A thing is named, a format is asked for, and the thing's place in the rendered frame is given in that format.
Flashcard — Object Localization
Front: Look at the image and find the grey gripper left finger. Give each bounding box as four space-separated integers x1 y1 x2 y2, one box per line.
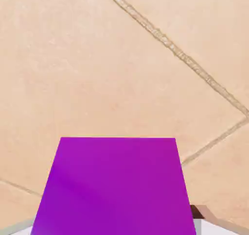
0 218 36 235

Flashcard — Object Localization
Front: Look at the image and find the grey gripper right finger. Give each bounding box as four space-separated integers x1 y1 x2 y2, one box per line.
190 204 249 235

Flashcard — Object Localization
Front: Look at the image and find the small purple cube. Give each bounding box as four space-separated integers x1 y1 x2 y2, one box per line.
30 136 197 235

